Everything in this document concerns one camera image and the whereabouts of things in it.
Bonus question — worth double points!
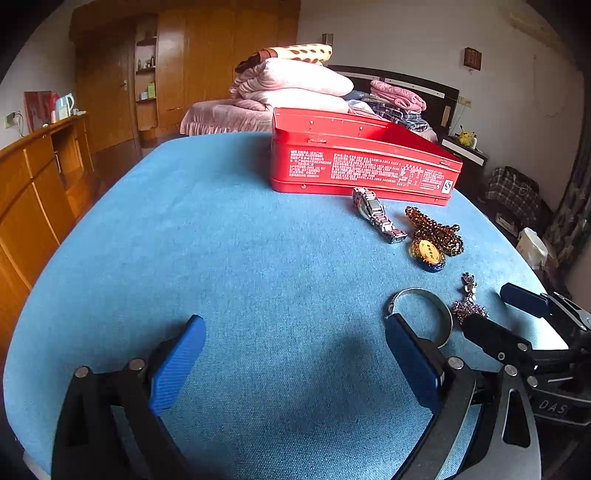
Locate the wooden sideboard cabinet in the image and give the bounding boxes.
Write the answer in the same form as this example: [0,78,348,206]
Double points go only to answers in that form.
[0,115,99,357]

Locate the plaid bag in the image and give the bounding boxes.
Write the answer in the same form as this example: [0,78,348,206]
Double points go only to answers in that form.
[485,166,553,236]

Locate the dark nightstand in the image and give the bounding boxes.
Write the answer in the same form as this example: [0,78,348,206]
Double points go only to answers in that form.
[441,136,488,200]

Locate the amber bead necklace with pendant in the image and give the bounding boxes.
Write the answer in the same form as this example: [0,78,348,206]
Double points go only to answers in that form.
[403,205,465,273]

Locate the red metal tin box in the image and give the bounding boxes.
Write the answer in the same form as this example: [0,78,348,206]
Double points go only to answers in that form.
[270,108,462,206]

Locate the wooden wardrobe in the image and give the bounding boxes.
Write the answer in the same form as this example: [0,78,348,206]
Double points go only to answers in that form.
[69,1,301,152]

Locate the red box on sideboard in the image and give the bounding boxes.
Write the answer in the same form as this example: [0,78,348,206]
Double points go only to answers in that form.
[23,91,59,133]

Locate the folded plaid clothes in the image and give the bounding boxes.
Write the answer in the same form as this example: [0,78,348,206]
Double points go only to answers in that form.
[346,90,431,133]

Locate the yellow pikachu plush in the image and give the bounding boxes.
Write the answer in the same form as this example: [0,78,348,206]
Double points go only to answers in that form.
[457,126,478,149]

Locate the folded pink clothes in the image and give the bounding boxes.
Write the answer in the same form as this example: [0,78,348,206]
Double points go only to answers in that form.
[370,80,427,113]

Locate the brown wall ornament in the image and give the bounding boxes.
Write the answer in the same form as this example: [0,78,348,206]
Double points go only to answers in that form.
[463,47,482,71]

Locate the wall switch box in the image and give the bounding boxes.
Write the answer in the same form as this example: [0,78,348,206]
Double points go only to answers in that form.
[322,33,334,46]

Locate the silver bangle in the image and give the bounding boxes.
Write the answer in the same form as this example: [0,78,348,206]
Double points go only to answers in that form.
[385,287,454,349]

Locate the white electric kettle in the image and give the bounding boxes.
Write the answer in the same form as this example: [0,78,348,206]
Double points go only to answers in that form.
[55,93,75,121]

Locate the blue table cloth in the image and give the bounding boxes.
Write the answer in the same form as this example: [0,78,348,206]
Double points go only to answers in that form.
[3,134,563,479]

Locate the spotted rolled blanket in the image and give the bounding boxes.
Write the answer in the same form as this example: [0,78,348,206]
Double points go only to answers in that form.
[235,44,332,74]

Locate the silver chain with charm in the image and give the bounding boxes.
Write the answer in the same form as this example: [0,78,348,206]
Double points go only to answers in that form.
[451,271,489,326]

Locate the bed with pink cover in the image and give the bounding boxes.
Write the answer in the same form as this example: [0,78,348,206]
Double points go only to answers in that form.
[179,97,439,144]

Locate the stack of pink quilts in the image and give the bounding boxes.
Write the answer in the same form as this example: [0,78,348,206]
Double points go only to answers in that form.
[229,58,353,113]

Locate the silver metal wristwatch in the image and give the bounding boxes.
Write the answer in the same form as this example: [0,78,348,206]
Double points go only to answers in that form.
[353,187,408,244]

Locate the dark wooden headboard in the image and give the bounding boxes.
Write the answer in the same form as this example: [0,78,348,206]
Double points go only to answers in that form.
[329,65,460,138]

